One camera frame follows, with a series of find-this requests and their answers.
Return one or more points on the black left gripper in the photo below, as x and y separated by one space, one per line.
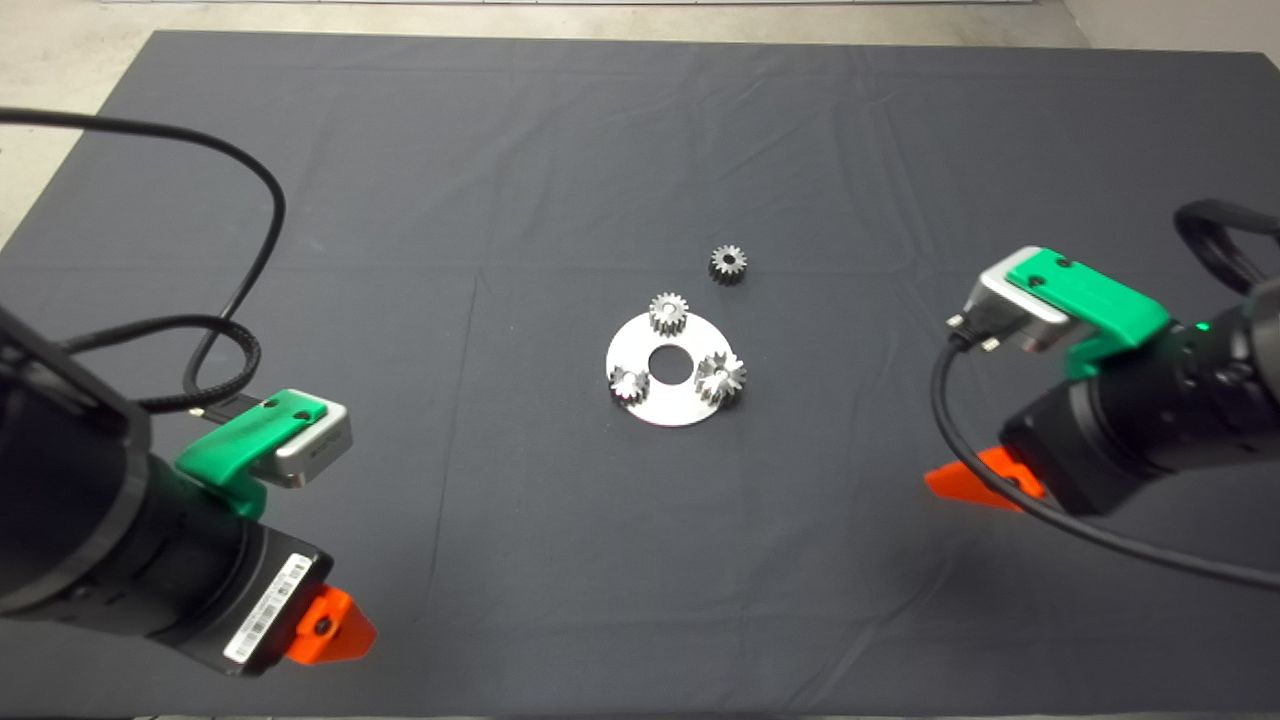
220 600

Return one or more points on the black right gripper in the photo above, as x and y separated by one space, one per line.
1120 440

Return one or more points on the larger steel gear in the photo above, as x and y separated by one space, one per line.
722 382

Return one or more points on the small steel gear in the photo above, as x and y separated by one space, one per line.
720 273
669 318
628 388

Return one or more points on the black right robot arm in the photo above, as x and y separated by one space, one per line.
1260 380

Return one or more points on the round metal plate with hole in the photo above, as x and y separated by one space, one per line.
680 405

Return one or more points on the dark grey table cloth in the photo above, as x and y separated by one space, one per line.
500 150

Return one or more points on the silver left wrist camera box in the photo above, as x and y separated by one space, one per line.
320 455

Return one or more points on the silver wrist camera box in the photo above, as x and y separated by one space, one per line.
1000 300
320 455

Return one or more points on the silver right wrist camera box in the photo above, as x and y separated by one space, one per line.
1000 300

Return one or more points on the green left camera mount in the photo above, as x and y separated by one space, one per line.
240 445

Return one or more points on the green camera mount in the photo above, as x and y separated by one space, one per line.
1100 300
240 445

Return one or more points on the green right camera mount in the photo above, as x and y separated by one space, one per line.
1100 300

